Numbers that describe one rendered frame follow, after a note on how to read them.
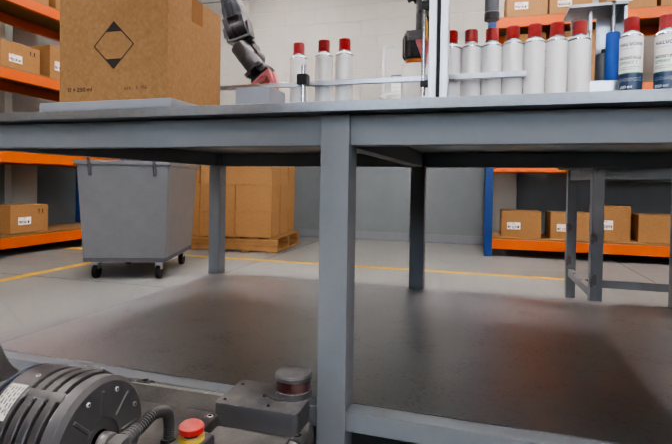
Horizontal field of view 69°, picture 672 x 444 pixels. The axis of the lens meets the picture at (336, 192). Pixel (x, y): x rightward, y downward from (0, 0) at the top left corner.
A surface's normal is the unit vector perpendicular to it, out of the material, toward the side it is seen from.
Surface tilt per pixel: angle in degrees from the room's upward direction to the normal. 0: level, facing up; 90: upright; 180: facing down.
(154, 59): 90
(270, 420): 90
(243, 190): 90
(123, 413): 90
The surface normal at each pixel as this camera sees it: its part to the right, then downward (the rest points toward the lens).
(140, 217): 0.05, 0.08
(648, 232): -0.29, 0.01
